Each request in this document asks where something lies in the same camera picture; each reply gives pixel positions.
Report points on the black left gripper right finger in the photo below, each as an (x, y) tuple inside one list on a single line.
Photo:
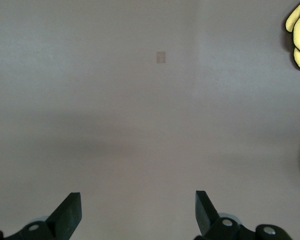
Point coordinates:
[(206, 215)]

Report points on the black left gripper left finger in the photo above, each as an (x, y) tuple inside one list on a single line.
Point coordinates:
[(65, 217)]

